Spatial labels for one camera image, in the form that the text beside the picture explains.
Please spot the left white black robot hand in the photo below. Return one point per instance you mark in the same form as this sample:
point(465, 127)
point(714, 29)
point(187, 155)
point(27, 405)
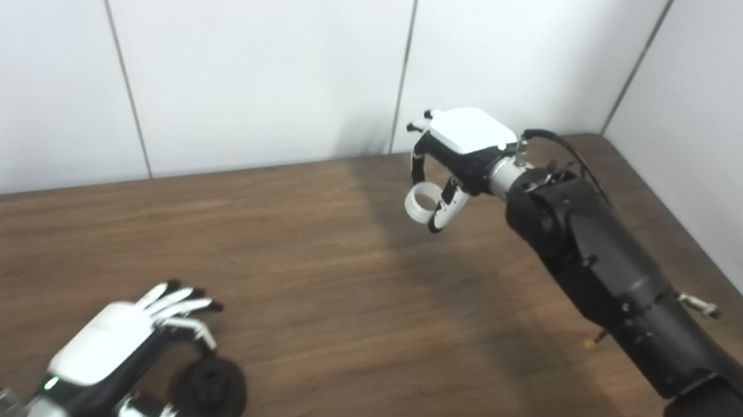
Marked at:
point(103, 345)

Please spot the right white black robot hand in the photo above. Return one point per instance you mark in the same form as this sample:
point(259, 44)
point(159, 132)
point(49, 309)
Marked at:
point(471, 131)

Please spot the round black part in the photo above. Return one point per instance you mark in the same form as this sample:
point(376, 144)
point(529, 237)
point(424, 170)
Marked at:
point(213, 390)

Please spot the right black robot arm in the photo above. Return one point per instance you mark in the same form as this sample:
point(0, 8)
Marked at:
point(603, 270)

